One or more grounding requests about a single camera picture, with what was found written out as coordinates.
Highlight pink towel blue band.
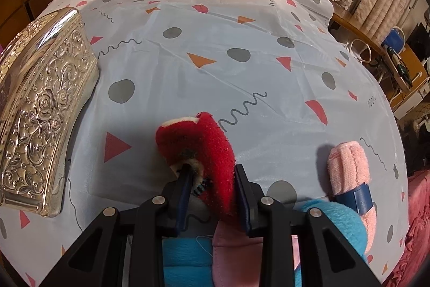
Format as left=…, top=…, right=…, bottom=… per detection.
left=327, top=140, right=378, bottom=254

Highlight patterned light blue sheet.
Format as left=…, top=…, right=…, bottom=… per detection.
left=0, top=0, right=412, bottom=287

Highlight red plush toy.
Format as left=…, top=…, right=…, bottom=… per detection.
left=155, top=112, right=240, bottom=217

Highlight pink cloth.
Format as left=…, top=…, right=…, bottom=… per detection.
left=212, top=221, right=301, bottom=287

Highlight white cables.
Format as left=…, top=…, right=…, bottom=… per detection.
left=346, top=38, right=373, bottom=64

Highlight blue bag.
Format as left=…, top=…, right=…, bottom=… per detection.
left=383, top=26, right=407, bottom=54

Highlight blue plush toy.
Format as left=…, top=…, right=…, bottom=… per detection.
left=163, top=200, right=367, bottom=287

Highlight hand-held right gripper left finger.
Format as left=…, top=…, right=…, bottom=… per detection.
left=42, top=169, right=195, bottom=287

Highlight pink blanket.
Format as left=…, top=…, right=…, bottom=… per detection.
left=383, top=169, right=430, bottom=287

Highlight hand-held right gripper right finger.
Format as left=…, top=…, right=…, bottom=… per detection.
left=234, top=165, right=382, bottom=287

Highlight wooden desk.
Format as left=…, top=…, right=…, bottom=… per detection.
left=331, top=13, right=429, bottom=102

